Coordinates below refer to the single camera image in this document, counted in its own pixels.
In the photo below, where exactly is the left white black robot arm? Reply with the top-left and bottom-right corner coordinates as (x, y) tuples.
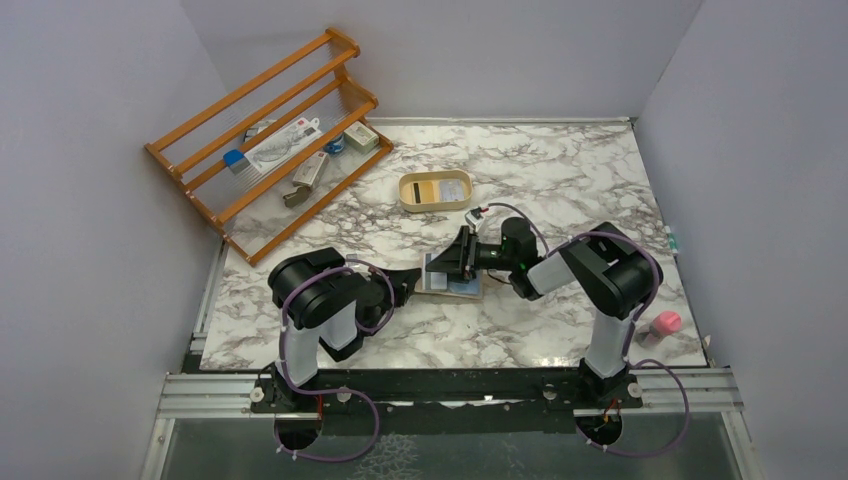
(250, 247), (421, 405)

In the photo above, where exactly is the orange wooden shelf rack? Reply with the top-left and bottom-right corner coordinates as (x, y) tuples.
(144, 27), (393, 266)

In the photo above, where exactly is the blue capped item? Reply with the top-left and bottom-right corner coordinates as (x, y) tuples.
(223, 149), (250, 175)

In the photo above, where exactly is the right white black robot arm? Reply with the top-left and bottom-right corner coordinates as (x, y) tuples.
(422, 217), (663, 401)

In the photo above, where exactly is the grey blue credit card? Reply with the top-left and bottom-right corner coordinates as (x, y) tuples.
(438, 178), (467, 203)

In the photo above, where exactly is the beige leather card holder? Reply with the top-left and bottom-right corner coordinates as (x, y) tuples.
(415, 275), (484, 300)

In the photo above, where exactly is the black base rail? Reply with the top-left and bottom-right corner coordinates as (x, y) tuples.
(178, 354), (644, 439)

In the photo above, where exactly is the pink bottle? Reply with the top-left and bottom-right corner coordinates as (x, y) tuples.
(636, 311), (682, 349)

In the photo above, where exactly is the white flat package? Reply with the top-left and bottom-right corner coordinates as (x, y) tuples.
(245, 117), (323, 174)

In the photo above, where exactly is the grey card with black stripe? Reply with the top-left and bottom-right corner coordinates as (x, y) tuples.
(422, 253), (449, 292)

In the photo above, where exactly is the blue white tape roll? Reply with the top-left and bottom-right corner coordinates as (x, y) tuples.
(323, 134), (345, 155)

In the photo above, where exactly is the beige oval tray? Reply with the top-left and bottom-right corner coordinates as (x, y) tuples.
(398, 169), (473, 213)

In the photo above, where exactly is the grey white stapler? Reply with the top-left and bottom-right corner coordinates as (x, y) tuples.
(283, 151), (329, 209)

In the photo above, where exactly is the green white wall item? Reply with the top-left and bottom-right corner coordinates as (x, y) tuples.
(664, 225), (680, 256)

